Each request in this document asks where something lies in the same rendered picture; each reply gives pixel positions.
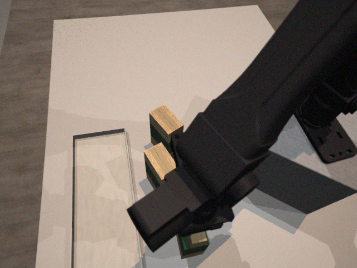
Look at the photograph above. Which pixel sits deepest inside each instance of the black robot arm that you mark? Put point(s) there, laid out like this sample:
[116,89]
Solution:
[216,155]

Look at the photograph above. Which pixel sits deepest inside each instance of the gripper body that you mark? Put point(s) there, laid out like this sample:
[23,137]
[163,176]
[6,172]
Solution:
[204,221]

